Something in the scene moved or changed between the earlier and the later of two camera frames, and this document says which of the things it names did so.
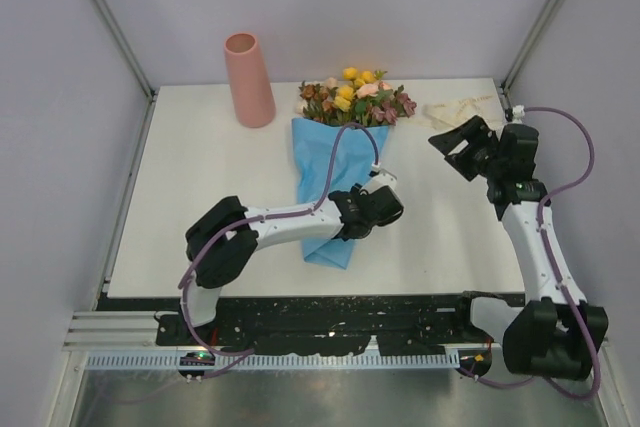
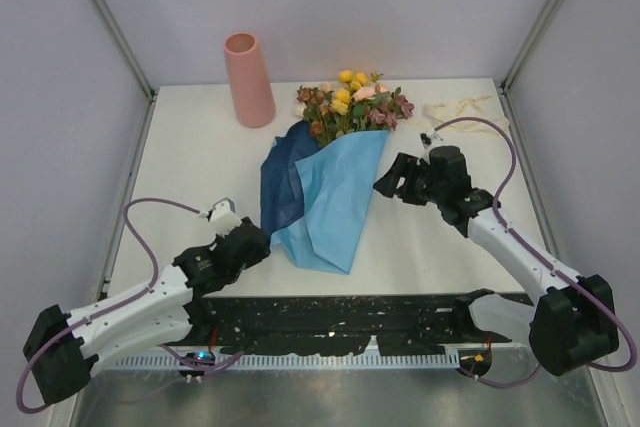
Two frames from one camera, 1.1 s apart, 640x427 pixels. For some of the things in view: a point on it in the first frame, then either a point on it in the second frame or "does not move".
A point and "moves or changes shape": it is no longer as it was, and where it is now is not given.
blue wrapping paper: x=332 y=158 moves or changes shape
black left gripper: x=356 y=194 → x=264 y=250
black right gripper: x=476 y=131 → x=404 y=166
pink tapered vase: x=254 y=101 does not move
